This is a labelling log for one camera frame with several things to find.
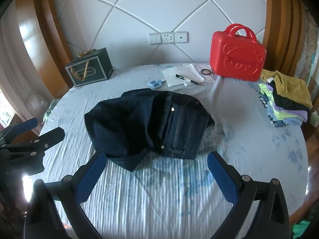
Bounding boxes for pile of folded clothes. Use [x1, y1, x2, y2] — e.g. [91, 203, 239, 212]
[258, 70, 313, 128]

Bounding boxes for blue scissors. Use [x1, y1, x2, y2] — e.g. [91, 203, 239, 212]
[149, 79, 165, 89]

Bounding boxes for white wall switch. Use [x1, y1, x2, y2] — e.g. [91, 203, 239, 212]
[149, 33, 162, 46]

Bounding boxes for pink paper sheet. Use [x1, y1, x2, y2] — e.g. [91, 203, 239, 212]
[194, 65, 215, 82]

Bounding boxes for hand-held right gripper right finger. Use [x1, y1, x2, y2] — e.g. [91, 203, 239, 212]
[207, 151, 291, 239]

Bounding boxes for red plastic suitcase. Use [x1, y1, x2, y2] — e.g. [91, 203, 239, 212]
[211, 24, 267, 82]

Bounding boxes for pale curtain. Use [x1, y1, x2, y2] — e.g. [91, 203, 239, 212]
[0, 5, 58, 97]

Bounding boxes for wooden headboard frame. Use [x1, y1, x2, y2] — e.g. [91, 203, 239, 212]
[264, 0, 312, 80]
[32, 0, 78, 87]

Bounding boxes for white receipt slip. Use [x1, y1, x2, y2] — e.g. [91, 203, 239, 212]
[183, 64, 203, 80]

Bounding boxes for white wall outlet plate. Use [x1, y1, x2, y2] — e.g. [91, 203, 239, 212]
[174, 31, 189, 44]

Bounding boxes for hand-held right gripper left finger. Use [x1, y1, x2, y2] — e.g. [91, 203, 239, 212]
[24, 151, 107, 239]

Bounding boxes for window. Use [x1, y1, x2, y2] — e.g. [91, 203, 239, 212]
[0, 87, 18, 130]

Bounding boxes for white cloth-covered round table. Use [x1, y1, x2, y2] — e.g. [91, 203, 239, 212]
[41, 63, 309, 239]

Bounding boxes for pale patterned fabric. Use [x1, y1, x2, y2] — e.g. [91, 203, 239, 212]
[306, 17, 319, 130]

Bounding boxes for white paper sheet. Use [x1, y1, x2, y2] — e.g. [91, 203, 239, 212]
[162, 66, 205, 87]

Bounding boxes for black pen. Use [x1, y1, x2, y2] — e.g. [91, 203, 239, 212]
[175, 74, 200, 85]

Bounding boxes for dark green gift bag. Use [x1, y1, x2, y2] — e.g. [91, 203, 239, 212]
[65, 47, 114, 87]

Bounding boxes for dark blue jeans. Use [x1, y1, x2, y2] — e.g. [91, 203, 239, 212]
[84, 89, 215, 172]

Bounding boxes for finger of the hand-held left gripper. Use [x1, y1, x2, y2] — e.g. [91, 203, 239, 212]
[0, 118, 39, 145]
[0, 127, 66, 157]

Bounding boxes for white wall socket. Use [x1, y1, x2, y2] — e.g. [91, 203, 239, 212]
[161, 32, 175, 45]

